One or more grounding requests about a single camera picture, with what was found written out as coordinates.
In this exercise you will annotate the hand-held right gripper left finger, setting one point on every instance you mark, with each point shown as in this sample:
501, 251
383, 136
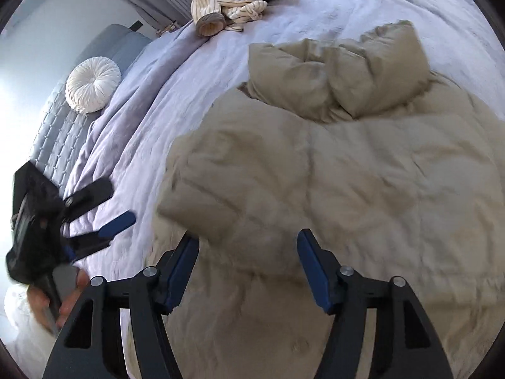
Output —
181, 276

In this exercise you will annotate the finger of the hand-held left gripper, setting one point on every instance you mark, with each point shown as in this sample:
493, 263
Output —
118, 223
92, 195

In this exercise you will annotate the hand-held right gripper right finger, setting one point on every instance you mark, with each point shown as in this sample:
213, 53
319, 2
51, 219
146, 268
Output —
311, 268

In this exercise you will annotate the beige puffer jacket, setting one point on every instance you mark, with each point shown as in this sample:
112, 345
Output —
315, 166

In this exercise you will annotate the person's left hand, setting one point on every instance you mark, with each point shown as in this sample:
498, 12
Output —
75, 296

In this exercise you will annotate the blue-grey quilted headboard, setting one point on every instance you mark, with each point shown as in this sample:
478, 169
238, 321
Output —
59, 134

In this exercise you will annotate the white cloth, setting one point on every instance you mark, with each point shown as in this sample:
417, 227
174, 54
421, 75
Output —
19, 323

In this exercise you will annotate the round white pleated pillow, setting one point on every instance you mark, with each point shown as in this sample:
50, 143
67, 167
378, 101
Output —
92, 85

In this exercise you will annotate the lavender fleece blanket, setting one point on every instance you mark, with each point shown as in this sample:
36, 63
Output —
158, 87

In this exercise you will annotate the cream striped garment pile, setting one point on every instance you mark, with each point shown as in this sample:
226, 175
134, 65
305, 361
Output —
232, 4

